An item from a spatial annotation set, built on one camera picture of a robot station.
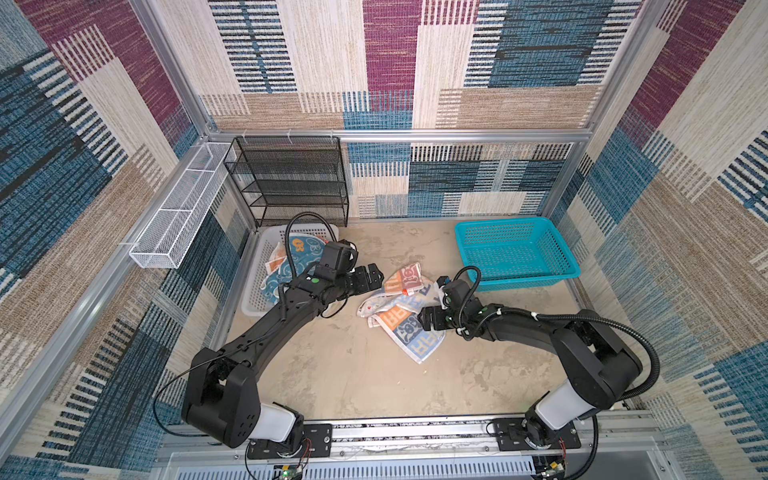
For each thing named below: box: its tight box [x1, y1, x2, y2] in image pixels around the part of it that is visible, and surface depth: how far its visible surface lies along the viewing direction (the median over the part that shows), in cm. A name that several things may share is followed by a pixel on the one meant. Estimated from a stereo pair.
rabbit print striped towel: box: [357, 262, 445, 364], surface depth 95 cm
